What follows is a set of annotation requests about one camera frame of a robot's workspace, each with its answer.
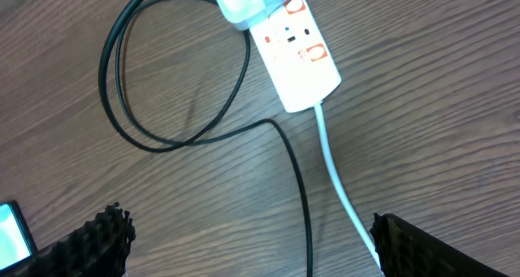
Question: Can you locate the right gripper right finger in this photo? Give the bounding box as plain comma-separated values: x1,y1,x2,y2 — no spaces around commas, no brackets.
370,214,507,277

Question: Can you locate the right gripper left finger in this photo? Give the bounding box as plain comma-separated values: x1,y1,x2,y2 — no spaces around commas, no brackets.
1,202,137,277

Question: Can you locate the blue Galaxy S24 smartphone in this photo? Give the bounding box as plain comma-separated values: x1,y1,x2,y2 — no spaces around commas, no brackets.
1,201,37,271

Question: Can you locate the black USB charging cable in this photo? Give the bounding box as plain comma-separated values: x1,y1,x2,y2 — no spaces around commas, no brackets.
97,0,314,277

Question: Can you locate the white charger plug adapter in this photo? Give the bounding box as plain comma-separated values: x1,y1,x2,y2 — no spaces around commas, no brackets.
216,0,287,31

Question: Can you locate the white power strip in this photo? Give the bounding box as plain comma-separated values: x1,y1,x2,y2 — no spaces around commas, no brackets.
249,0,341,113

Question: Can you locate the white power strip cord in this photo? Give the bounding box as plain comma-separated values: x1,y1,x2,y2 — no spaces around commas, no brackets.
313,102,383,270

